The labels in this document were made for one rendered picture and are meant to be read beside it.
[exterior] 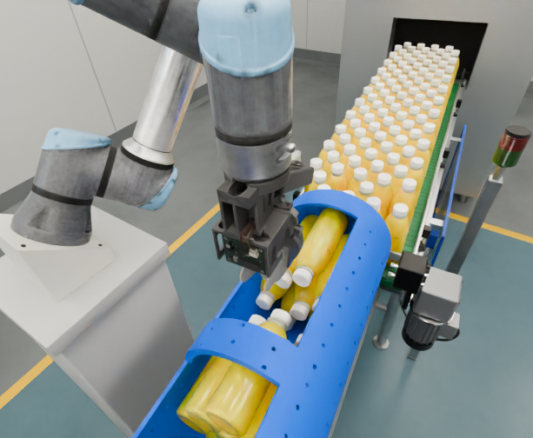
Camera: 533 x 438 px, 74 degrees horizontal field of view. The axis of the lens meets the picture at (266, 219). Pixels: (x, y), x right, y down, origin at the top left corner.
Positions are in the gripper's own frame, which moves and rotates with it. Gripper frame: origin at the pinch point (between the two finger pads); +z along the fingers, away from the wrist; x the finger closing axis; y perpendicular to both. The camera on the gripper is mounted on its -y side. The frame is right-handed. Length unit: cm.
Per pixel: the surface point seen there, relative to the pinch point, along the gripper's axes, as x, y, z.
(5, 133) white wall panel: -274, -93, 79
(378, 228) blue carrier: 9.9, -33.3, 15.9
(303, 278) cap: -0.5, -13.8, 17.4
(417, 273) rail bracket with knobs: 21, -41, 35
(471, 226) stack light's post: 34, -77, 43
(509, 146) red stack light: 34, -75, 12
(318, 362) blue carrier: 9.1, 2.6, 15.1
